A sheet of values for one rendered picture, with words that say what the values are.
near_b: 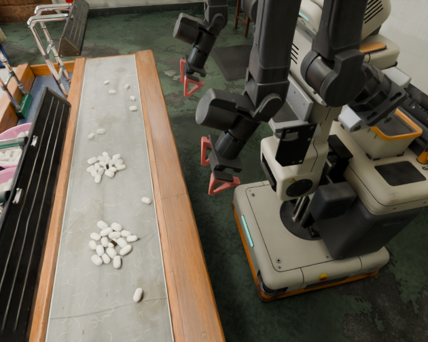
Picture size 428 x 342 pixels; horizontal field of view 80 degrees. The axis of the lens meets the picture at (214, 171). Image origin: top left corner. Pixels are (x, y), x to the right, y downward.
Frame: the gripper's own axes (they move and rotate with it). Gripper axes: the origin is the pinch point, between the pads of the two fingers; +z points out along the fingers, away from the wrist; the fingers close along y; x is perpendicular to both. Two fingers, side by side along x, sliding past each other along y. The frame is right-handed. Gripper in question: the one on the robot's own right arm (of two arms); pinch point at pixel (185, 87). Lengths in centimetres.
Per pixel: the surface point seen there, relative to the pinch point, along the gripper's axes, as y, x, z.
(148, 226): 38.0, -5.6, 31.6
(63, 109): 17.2, -34.5, 9.4
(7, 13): -433, -169, 183
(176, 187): 26.1, 3.0, 24.4
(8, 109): -40, -63, 59
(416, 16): -82, 159, -67
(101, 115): -28, -23, 41
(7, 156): -6, -54, 56
